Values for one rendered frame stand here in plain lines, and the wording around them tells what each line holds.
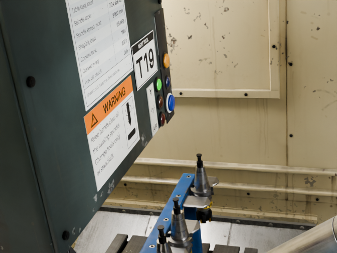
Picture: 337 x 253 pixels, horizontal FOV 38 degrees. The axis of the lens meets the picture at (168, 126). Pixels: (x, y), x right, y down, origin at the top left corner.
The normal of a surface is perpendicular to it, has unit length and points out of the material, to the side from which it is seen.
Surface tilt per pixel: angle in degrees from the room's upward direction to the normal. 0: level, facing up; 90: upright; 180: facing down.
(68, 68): 90
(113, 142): 90
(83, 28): 90
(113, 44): 90
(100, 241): 25
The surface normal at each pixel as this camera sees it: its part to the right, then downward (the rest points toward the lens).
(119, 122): 0.95, 0.04
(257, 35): -0.30, 0.41
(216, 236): -0.21, -0.66
